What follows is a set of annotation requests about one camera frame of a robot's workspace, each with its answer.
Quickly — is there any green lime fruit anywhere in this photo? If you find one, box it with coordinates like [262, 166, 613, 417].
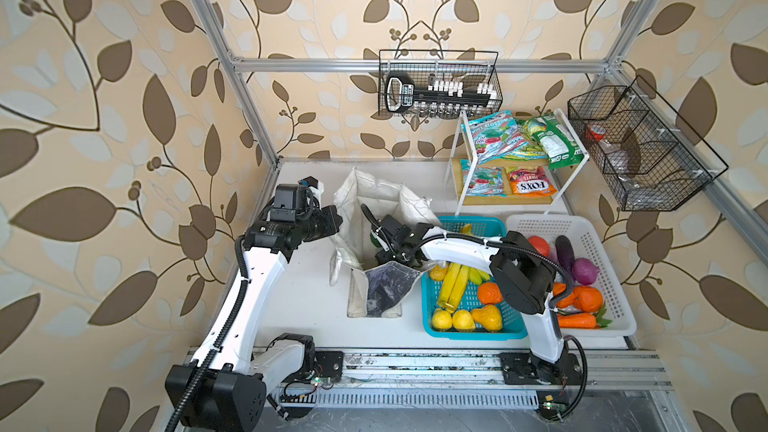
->
[369, 233, 383, 248]

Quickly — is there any white fabric grocery bag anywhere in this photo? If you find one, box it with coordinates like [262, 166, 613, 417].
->
[329, 168, 440, 319]

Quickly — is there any yellow banana bunch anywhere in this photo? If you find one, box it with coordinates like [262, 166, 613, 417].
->
[437, 262, 491, 313]

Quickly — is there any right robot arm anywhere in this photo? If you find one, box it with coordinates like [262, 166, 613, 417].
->
[363, 210, 574, 384]

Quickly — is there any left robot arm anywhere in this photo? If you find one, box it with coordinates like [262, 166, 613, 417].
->
[165, 176, 342, 431]

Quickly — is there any teal candy bag lower shelf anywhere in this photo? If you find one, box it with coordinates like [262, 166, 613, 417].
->
[460, 159, 505, 197]

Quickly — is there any teal candy bag shelf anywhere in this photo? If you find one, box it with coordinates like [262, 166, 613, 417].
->
[464, 111, 525, 163]
[460, 159, 505, 197]

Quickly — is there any teal candy bag top shelf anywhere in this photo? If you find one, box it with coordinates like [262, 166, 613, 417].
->
[464, 111, 525, 163]

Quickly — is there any red Fox's candy bag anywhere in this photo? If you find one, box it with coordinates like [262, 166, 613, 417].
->
[505, 167, 557, 197]

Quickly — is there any green snack bag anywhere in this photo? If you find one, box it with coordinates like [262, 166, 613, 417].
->
[522, 112, 584, 170]

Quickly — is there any teal plastic basket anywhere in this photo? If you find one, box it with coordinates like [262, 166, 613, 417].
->
[420, 214, 532, 341]

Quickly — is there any orange fruit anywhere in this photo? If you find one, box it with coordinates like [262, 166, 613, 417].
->
[477, 282, 504, 305]

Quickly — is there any yellow pear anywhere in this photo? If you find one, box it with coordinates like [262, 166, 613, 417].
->
[471, 304, 503, 332]

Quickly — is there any red tomato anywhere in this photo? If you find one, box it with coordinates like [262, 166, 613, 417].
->
[528, 236, 551, 256]

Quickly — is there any black tool set in basket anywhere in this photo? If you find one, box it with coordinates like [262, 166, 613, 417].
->
[378, 71, 502, 116]

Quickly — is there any white plastic basket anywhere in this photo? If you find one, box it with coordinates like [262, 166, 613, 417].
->
[505, 213, 637, 338]

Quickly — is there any purple eggplant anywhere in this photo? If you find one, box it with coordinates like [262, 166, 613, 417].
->
[555, 235, 576, 274]

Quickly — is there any purple onion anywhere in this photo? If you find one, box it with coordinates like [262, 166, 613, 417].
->
[572, 258, 600, 286]

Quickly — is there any orange carrot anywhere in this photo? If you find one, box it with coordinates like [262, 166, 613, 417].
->
[557, 312, 612, 330]

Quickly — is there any plastic bottle red cap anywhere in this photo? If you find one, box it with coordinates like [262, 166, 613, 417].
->
[587, 124, 629, 173]

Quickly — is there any white wire shelf rack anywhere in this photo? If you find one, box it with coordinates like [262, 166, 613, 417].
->
[446, 109, 590, 215]

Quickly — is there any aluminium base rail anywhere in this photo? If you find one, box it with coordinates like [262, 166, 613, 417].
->
[269, 348, 673, 410]

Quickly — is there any black wire basket back wall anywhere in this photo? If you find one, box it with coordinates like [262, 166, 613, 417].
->
[378, 48, 503, 120]

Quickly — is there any black wire basket wall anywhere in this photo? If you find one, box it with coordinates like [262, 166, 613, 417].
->
[378, 48, 503, 120]
[567, 75, 729, 212]

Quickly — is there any black wire basket right wall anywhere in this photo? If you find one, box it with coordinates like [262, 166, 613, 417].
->
[567, 75, 729, 212]

